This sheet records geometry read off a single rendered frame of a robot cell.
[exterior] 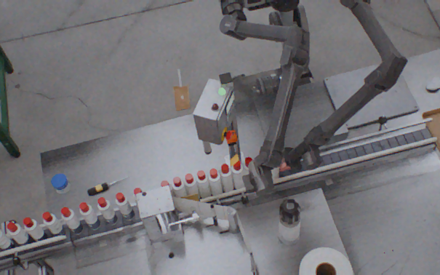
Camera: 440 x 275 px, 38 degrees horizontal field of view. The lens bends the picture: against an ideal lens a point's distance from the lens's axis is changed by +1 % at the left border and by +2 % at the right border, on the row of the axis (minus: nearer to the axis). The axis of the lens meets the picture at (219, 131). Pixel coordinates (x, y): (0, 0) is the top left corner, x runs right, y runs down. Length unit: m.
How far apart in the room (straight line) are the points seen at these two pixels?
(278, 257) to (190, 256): 0.37
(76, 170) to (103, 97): 1.29
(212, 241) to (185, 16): 2.22
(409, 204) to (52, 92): 2.50
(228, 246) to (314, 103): 0.84
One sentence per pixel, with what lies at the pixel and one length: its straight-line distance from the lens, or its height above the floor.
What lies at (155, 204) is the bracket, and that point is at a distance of 2.55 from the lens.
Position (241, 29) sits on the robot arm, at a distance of 2.53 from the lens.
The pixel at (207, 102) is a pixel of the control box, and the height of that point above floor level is 1.47.
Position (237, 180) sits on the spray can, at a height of 0.98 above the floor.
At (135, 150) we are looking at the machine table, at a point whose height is 0.83.
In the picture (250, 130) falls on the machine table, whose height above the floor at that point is 0.83.
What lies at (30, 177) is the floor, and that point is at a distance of 4.12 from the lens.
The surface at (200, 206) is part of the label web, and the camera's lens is 2.67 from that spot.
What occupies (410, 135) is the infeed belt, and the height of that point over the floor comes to 0.88.
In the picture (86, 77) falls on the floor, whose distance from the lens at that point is 4.41.
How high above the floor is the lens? 3.43
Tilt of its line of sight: 59 degrees down
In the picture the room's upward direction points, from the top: 9 degrees counter-clockwise
